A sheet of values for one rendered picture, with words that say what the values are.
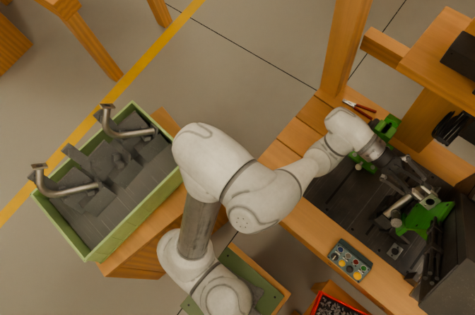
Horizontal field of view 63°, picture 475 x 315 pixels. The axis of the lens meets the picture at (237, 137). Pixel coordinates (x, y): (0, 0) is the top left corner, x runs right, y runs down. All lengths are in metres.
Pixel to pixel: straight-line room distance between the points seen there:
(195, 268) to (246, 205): 0.57
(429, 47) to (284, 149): 0.78
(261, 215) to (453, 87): 0.66
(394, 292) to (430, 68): 0.87
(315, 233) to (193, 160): 0.87
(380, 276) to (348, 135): 0.61
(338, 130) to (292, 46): 1.81
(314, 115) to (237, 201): 1.05
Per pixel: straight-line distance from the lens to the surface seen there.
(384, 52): 1.58
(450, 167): 1.86
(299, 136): 1.77
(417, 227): 1.43
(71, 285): 2.86
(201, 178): 0.89
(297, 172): 0.96
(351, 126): 1.31
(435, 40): 1.27
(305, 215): 1.65
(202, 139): 0.89
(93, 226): 1.89
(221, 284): 1.34
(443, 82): 1.21
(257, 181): 0.85
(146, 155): 1.84
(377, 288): 1.66
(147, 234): 1.85
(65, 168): 1.93
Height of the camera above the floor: 2.53
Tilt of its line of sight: 68 degrees down
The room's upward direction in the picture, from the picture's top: 17 degrees counter-clockwise
